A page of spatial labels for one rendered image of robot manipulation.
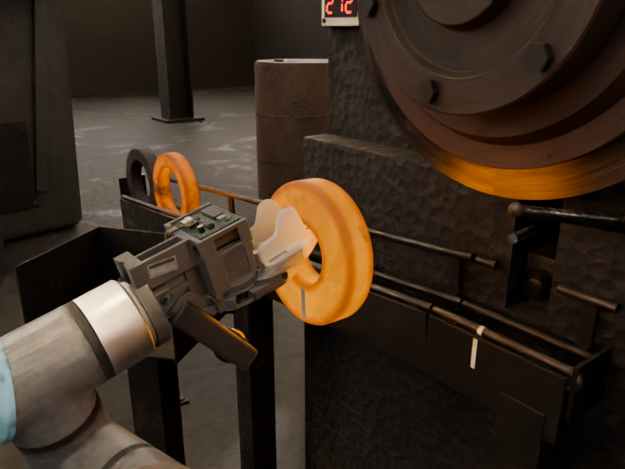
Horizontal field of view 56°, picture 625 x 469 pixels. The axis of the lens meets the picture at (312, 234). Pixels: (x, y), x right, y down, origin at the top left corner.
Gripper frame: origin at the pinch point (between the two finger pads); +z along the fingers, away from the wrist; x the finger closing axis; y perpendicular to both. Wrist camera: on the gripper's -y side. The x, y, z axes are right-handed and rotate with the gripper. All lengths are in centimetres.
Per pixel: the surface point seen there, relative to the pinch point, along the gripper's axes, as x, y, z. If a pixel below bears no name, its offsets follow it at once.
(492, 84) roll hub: -14.4, 12.9, 13.3
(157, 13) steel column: 641, -25, 272
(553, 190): -16.7, 0.4, 18.6
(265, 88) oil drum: 248, -49, 150
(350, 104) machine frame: 31.5, -0.1, 34.1
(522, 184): -13.1, 0.3, 18.6
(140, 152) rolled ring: 96, -12, 17
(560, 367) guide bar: -19.9, -17.9, 13.8
